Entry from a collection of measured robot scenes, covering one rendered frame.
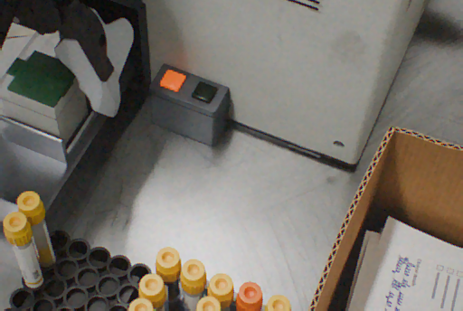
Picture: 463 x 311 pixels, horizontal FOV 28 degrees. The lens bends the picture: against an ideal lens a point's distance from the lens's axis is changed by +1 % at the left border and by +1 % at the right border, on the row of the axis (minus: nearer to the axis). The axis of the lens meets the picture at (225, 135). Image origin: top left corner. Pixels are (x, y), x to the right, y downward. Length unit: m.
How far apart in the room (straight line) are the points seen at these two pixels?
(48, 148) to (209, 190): 0.13
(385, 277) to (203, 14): 0.23
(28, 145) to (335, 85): 0.24
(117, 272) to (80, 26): 0.19
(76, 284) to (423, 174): 0.26
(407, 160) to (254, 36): 0.15
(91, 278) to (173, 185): 0.11
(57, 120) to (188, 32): 0.12
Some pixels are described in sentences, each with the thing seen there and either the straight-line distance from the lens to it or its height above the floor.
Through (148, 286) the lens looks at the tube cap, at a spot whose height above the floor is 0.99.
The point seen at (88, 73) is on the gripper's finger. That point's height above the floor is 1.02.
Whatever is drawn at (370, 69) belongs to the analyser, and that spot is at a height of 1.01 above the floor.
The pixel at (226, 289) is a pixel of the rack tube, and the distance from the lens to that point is 0.58.
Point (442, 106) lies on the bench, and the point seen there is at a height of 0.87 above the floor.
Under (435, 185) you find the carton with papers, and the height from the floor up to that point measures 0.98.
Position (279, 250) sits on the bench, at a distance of 0.72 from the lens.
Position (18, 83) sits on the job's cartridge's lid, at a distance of 0.69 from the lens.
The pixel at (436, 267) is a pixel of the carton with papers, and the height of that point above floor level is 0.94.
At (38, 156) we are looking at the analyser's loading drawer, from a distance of 0.73.
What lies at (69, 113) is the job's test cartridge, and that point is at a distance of 0.70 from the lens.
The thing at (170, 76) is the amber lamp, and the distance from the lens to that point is 0.74.
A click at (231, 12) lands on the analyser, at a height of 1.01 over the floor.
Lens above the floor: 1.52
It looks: 56 degrees down
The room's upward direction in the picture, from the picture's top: 3 degrees clockwise
